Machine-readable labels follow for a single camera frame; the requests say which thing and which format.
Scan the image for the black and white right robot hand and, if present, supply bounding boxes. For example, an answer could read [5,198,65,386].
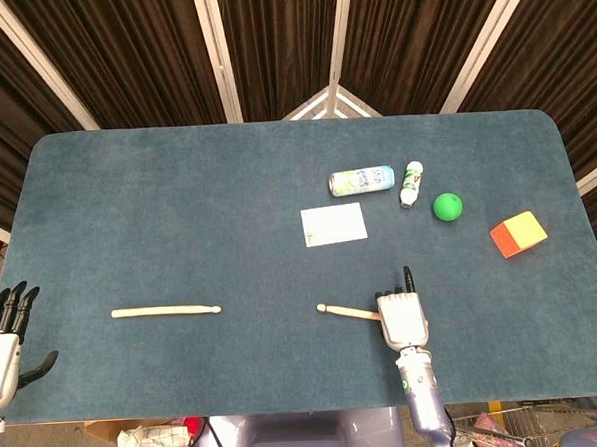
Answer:
[373,264,431,352]

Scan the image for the wooden drumstick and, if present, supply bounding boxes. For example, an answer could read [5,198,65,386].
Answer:
[316,300,383,326]
[111,303,222,320]

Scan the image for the white card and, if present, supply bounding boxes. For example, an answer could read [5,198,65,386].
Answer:
[300,201,370,248]

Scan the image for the green ball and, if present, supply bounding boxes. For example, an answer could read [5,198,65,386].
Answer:
[431,191,465,223]

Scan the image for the cardboard box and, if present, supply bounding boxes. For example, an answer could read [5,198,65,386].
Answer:
[84,417,181,446]

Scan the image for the small white green bottle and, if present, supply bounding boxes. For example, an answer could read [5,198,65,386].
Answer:
[397,160,427,210]

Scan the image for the light blue drink can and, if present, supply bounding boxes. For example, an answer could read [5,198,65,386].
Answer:
[328,164,396,199]

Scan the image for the orange and yellow cube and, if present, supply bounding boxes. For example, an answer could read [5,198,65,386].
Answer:
[488,209,551,260]

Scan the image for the lavender robot torso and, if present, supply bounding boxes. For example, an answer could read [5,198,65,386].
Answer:
[190,405,414,447]

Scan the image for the red plastic item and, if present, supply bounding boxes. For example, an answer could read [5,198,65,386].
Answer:
[180,416,207,440]

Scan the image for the blue felt table mat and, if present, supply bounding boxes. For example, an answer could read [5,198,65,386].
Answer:
[0,103,597,429]

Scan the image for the dark brown pleated curtain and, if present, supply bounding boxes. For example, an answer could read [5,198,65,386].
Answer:
[453,0,597,189]
[215,0,348,124]
[3,0,228,136]
[333,0,518,119]
[0,0,88,233]

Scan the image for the metal wire basket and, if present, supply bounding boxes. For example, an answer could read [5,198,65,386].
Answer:
[450,400,597,447]

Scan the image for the black floor cable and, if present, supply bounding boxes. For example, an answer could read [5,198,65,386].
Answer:
[163,416,227,447]

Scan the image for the white triangular frame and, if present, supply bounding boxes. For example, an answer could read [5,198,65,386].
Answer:
[279,82,383,123]

